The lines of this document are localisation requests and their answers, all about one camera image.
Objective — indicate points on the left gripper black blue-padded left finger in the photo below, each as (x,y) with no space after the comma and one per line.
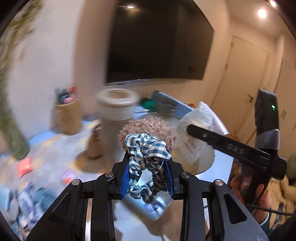
(66,218)

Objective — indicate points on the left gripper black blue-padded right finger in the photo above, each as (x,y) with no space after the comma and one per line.
(229,219)

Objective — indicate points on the blue white checkered scrunchie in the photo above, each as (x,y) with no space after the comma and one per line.
(146,153)

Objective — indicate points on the person's right hand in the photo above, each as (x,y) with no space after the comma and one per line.
(264,202)

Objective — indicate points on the round glass tray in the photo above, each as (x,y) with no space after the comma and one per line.
(195,155)

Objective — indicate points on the white door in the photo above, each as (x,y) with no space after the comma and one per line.
(244,72)

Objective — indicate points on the white paper packet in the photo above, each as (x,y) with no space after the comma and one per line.
(201,121)

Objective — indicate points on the brown leather pouch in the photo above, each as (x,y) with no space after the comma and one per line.
(94,148)

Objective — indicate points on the glass flower vase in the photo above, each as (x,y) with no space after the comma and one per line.
(15,141)

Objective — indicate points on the fuzzy brown plush ball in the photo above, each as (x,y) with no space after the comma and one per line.
(153,126)

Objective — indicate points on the cork pen holder cup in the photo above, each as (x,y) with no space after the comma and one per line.
(68,110)

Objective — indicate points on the beige thermos bottle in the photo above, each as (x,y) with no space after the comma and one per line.
(116,106)

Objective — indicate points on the green packet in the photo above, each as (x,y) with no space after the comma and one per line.
(149,104)

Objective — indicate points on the flower bouquet stems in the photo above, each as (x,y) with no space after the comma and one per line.
(16,20)

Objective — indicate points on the wall-mounted black television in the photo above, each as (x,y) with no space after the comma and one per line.
(152,40)

